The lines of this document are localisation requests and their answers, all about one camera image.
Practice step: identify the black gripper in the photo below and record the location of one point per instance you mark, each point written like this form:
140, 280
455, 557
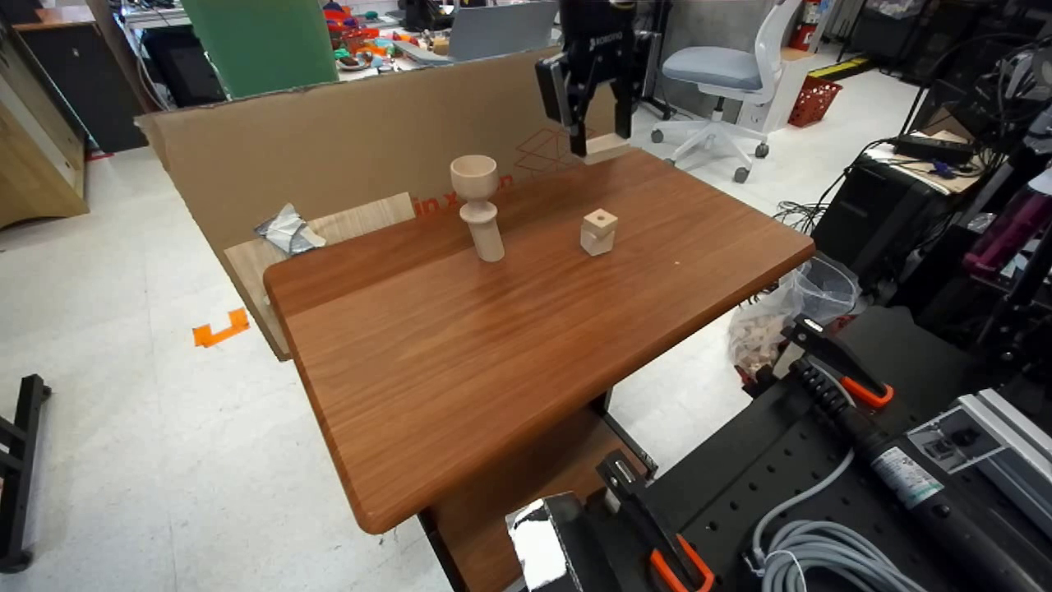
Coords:
599, 52

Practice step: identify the wooden cube with hole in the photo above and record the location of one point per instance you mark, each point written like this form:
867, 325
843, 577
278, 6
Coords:
599, 230

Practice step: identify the grey office chair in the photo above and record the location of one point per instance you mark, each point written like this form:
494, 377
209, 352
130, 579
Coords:
724, 69

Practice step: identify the round wooden cup piece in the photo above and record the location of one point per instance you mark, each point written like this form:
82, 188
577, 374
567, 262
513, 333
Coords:
473, 176

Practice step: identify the red basket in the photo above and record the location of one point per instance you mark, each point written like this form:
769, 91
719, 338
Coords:
812, 104

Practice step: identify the red fire extinguisher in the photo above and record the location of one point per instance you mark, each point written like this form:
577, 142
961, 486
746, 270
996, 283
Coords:
803, 25

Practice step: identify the large cardboard panel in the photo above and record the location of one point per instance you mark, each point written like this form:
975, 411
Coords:
363, 142

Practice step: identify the clear plastic bag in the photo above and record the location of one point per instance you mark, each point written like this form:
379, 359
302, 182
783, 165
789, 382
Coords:
809, 296

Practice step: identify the black equipment cart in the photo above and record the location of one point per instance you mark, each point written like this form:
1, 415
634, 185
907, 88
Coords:
893, 210

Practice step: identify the crumpled grey paper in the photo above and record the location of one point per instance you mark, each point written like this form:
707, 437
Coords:
287, 230

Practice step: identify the black orange clamp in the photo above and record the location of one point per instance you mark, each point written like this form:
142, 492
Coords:
843, 364
659, 529

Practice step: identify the green board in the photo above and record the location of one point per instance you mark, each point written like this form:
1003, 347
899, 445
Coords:
263, 44

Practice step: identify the wooden table base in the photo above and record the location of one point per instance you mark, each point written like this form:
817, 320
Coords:
513, 480

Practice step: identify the black perforated mounting board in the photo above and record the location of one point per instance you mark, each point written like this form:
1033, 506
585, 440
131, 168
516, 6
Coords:
757, 472

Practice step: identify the purple object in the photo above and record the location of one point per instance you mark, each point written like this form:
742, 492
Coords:
1007, 230

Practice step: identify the shiny metal plate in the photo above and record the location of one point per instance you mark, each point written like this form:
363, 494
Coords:
541, 543

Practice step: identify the black tube with label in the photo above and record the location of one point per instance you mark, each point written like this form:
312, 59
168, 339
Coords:
907, 478

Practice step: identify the dark cabinet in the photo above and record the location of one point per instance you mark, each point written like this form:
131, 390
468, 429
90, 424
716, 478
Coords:
82, 76

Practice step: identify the light wooden cabinet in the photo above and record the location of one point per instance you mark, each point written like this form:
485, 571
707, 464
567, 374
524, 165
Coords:
38, 154

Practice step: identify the black metal floor stand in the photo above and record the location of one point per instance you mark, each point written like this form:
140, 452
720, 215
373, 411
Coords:
21, 472

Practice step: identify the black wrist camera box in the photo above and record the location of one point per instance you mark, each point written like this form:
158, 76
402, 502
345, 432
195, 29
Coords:
552, 88

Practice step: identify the aluminium rail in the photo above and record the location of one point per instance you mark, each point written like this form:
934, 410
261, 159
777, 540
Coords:
1013, 450

